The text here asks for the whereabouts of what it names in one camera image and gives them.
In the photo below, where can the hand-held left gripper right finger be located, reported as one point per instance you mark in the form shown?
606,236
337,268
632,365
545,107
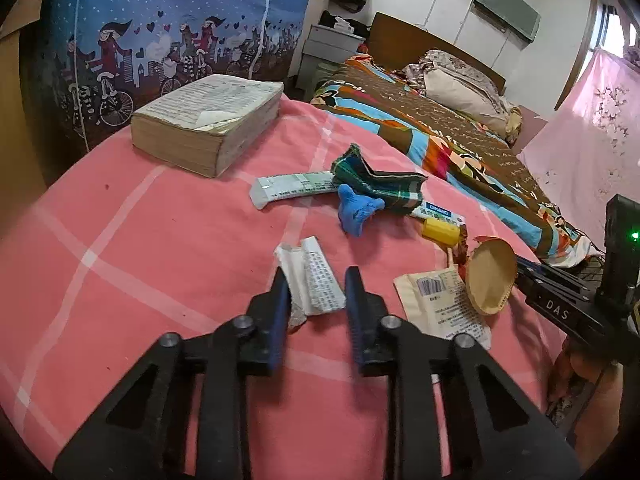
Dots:
354,310

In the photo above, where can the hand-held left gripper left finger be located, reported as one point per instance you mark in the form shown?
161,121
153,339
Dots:
281,310

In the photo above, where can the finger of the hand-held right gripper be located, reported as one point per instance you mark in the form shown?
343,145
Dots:
560,287
545,269

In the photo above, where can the yellow bottle cap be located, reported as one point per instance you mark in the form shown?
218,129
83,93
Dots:
440,232

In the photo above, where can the white green tube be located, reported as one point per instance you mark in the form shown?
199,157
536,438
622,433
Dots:
290,187

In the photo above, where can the person's right hand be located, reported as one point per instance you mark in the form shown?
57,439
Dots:
570,365

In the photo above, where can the orange crumpled wrapper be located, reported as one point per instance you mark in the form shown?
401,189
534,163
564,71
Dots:
462,252

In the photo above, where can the beige barcode packet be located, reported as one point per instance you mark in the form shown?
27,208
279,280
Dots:
445,305

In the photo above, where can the crumpled blue glove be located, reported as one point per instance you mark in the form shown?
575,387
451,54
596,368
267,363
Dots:
356,209

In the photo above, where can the white blue medicine sachet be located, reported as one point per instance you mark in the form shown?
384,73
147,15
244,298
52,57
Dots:
442,212

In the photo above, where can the pink floral curtain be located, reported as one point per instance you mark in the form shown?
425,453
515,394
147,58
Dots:
585,145

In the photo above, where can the green plaid cloth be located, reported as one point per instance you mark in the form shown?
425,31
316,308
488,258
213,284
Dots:
385,182

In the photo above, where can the pink checked blanket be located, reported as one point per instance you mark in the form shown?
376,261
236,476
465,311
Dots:
150,250

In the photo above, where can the colourful patchwork bedspread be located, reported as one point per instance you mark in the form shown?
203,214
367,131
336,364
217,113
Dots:
440,125

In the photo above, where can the beige pillow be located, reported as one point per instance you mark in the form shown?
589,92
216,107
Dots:
465,92

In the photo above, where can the thick old book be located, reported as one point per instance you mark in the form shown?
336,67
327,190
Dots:
210,110

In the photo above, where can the floral quilt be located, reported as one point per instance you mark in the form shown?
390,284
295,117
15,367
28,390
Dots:
435,62

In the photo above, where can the window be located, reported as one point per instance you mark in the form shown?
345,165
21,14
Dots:
617,25

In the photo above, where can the grey nightstand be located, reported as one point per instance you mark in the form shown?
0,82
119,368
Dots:
325,55

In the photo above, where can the wooden headboard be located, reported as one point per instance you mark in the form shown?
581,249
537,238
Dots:
400,40

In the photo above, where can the tissue box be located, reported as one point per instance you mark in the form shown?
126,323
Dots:
345,24

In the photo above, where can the blue printed fabric wardrobe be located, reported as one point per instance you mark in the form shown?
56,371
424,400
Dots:
175,20

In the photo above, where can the wall air conditioner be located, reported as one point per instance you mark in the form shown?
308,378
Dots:
507,5

